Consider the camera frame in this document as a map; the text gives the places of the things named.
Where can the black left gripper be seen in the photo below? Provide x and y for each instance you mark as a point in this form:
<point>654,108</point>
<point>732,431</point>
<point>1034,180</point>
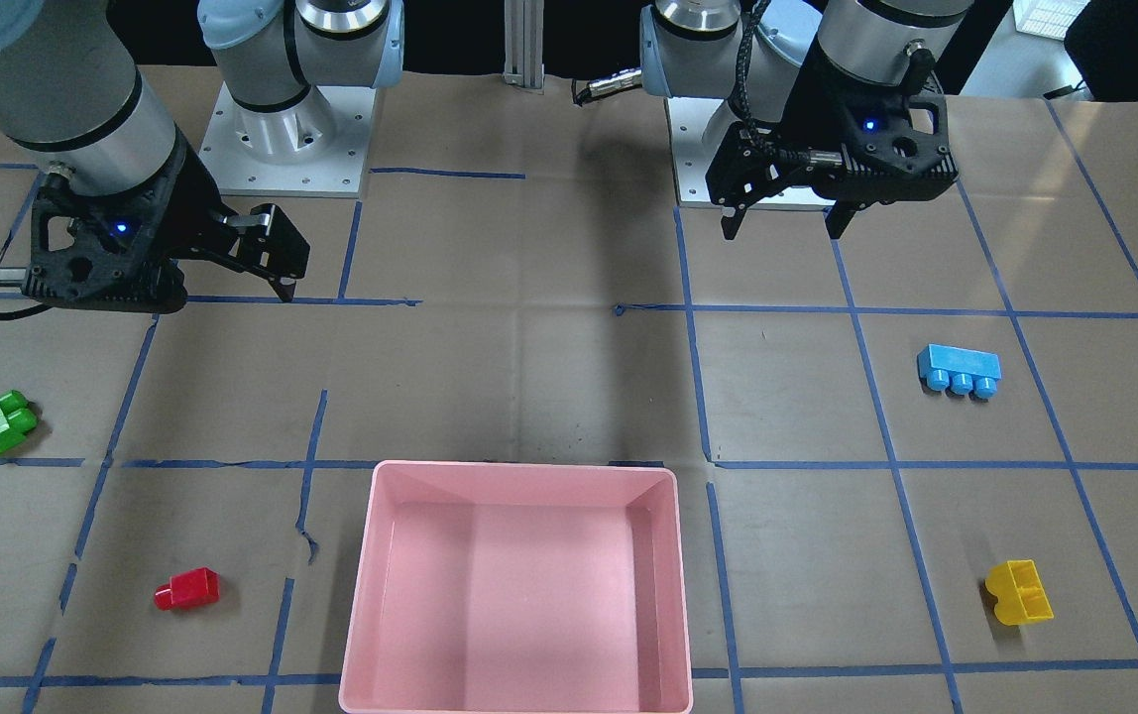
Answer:
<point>799,111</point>

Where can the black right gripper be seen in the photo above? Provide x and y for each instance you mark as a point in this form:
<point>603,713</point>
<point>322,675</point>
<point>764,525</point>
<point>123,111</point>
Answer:
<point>188,203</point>

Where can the blue three-stud block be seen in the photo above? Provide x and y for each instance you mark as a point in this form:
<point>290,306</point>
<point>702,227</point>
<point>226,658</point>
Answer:
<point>961,371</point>

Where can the red block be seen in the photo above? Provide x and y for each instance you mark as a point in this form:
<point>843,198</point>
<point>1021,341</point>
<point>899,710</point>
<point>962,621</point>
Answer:
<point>196,588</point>

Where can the yellow block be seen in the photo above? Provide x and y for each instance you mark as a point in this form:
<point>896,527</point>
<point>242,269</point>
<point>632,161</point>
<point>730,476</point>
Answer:
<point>1019,595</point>

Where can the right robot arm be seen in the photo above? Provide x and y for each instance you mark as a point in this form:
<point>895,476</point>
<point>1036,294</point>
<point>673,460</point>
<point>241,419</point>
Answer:
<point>72,97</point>

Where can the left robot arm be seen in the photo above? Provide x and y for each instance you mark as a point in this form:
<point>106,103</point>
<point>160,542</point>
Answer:
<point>691,49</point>

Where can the pink plastic box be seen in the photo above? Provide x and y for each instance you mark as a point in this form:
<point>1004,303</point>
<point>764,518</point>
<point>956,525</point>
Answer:
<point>519,588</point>

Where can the aluminium frame post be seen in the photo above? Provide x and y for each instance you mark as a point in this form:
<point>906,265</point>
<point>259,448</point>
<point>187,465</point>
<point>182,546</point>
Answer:
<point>523,23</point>

